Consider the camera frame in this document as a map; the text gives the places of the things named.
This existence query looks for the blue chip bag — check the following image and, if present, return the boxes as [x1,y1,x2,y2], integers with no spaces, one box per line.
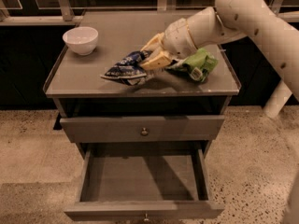
[101,50,154,86]

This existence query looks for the closed grey top drawer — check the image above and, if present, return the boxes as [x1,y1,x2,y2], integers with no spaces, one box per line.
[61,115,224,143]

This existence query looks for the open grey middle drawer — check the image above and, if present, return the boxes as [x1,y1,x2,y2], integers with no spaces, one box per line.
[64,150,224,222]

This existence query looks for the grey drawer cabinet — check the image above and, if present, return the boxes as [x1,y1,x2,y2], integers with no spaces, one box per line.
[44,11,240,222]

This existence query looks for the white ceramic bowl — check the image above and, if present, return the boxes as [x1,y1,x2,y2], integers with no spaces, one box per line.
[63,26,98,55]

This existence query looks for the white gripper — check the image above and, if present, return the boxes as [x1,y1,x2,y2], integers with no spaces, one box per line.
[139,19,197,71]

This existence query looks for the metal railing frame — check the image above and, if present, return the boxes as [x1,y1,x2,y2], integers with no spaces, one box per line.
[0,0,299,27]

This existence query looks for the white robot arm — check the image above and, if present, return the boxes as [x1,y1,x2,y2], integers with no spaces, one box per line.
[141,0,299,118]

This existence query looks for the brass top drawer knob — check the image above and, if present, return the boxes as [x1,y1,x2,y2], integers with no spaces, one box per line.
[141,127,149,136]

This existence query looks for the green chip bag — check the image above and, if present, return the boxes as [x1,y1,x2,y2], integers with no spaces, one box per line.
[166,49,218,82]

